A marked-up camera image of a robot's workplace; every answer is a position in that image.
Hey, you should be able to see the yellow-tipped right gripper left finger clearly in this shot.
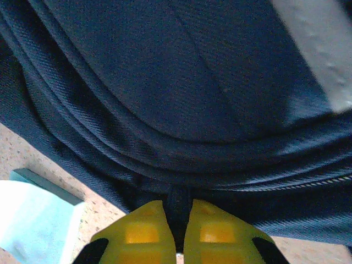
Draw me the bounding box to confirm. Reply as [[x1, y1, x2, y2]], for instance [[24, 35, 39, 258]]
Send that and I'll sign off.
[[73, 200, 177, 264]]

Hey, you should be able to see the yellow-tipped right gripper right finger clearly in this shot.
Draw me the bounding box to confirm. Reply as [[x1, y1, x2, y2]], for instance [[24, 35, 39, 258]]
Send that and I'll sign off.
[[183, 199, 289, 264]]

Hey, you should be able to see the light blue sticky note pad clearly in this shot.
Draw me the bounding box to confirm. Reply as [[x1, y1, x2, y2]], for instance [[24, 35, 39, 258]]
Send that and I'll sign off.
[[0, 168, 85, 264]]

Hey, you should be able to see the navy blue backpack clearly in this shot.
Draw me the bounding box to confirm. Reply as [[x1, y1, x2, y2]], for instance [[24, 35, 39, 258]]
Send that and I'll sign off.
[[0, 0, 352, 248]]

